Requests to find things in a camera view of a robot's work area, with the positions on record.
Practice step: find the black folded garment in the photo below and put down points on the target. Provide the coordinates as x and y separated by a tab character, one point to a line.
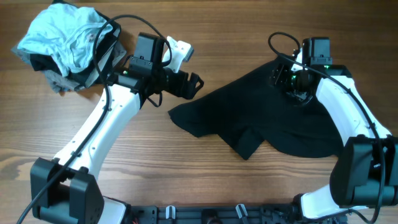
102	59

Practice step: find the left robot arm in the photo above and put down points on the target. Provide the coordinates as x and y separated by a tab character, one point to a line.
65	189

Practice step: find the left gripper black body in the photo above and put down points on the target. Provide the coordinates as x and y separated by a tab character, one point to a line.
175	83

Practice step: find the light blue garment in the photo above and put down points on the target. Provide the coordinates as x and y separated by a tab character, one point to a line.
66	33

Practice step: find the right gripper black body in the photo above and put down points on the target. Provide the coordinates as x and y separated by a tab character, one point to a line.
290	80

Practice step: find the black t-shirt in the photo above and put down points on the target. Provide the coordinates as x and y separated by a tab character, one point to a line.
248	111

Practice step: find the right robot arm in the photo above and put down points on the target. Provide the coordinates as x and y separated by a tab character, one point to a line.
365	174

